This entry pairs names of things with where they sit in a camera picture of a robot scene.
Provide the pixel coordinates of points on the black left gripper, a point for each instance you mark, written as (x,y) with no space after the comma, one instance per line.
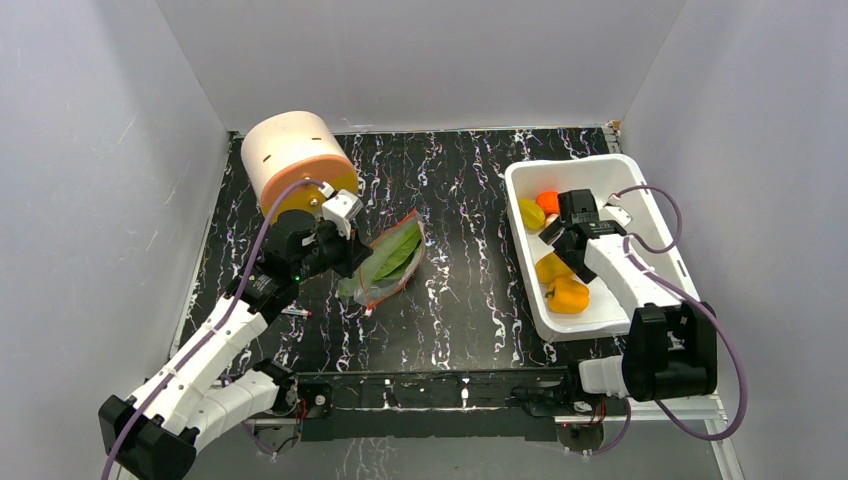
(354,253)

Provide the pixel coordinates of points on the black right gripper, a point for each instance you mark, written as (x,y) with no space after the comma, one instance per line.
(568,240)

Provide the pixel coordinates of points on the clear zip bag orange zipper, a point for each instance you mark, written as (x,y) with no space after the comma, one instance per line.
(361,289)

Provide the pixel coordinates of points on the green leafy vegetable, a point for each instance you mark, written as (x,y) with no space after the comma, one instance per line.
(400,256)

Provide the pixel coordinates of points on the yellow bell pepper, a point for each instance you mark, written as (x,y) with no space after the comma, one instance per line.
(550,268)
(567,296)

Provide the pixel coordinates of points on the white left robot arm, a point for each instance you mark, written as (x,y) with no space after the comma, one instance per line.
(157,431)

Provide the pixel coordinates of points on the orange tomato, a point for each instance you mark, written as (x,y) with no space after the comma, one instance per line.
(549,203)

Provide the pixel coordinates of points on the yellow star fruit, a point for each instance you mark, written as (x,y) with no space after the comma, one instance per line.
(532,215)

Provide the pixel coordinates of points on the white plastic bin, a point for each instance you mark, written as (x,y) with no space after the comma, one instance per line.
(618,287)

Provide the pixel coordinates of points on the small pen on table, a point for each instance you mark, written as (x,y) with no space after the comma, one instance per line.
(296,312)

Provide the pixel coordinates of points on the cream orange cylinder container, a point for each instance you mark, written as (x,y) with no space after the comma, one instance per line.
(289,147)

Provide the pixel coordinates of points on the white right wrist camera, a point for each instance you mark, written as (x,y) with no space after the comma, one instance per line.
(611,212)

